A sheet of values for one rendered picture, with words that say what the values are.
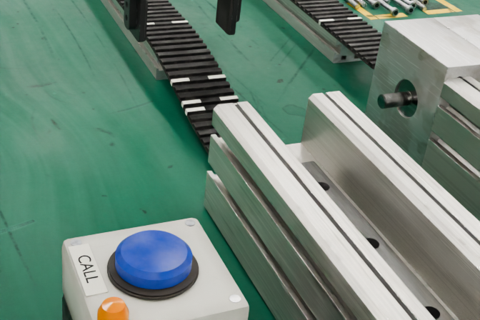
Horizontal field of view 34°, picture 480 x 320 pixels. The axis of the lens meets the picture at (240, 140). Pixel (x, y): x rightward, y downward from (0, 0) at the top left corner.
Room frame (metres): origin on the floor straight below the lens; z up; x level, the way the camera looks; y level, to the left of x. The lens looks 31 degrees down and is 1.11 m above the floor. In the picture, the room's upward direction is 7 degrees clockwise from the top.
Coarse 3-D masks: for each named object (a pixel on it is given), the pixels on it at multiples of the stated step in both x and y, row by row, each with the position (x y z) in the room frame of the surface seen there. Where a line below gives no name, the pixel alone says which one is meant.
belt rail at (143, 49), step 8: (104, 0) 0.82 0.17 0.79; (112, 0) 0.79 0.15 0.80; (112, 8) 0.79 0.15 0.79; (120, 8) 0.76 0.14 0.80; (112, 16) 0.79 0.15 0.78; (120, 16) 0.76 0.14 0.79; (120, 24) 0.76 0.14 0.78; (128, 32) 0.74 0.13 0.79; (136, 48) 0.71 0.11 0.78; (144, 48) 0.70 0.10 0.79; (144, 56) 0.69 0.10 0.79; (152, 56) 0.68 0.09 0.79; (152, 64) 0.66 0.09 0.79; (160, 64) 0.66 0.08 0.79; (152, 72) 0.66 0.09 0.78; (160, 72) 0.66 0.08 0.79
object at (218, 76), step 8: (168, 72) 0.62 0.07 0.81; (176, 72) 0.62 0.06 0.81; (184, 72) 0.62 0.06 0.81; (192, 72) 0.62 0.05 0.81; (200, 72) 0.63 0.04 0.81; (208, 72) 0.63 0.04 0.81; (216, 72) 0.63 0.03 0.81; (176, 80) 0.61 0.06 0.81; (184, 80) 0.61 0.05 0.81; (192, 80) 0.61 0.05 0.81; (200, 80) 0.61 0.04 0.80; (208, 80) 0.62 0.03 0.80; (216, 80) 0.62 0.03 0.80; (224, 80) 0.63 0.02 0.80
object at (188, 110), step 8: (224, 96) 0.60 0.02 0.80; (232, 96) 0.60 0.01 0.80; (184, 104) 0.58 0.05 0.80; (192, 104) 0.58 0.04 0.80; (200, 104) 0.58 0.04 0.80; (208, 104) 0.59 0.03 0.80; (216, 104) 0.59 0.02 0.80; (192, 112) 0.57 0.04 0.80; (200, 112) 0.57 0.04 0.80; (208, 112) 0.58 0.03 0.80
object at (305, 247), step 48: (336, 96) 0.50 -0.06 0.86; (240, 144) 0.42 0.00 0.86; (288, 144) 0.49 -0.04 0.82; (336, 144) 0.46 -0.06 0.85; (384, 144) 0.44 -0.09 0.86; (240, 192) 0.41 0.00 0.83; (288, 192) 0.37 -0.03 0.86; (336, 192) 0.42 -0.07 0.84; (384, 192) 0.40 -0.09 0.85; (432, 192) 0.39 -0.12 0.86; (240, 240) 0.41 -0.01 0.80; (288, 240) 0.36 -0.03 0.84; (336, 240) 0.33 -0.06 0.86; (384, 240) 0.39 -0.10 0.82; (432, 240) 0.36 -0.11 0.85; (288, 288) 0.35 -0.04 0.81; (336, 288) 0.31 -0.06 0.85; (384, 288) 0.30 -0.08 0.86; (432, 288) 0.35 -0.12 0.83
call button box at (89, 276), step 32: (160, 224) 0.36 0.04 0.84; (192, 224) 0.36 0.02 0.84; (64, 256) 0.33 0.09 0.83; (96, 256) 0.32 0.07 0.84; (192, 256) 0.33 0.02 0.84; (64, 288) 0.33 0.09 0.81; (96, 288) 0.30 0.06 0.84; (128, 288) 0.30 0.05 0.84; (192, 288) 0.31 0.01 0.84; (224, 288) 0.31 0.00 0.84
